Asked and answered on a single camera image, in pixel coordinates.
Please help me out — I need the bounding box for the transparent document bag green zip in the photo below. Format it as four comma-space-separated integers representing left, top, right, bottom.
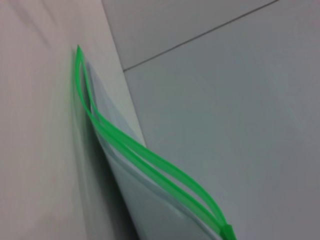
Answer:
73, 44, 238, 240

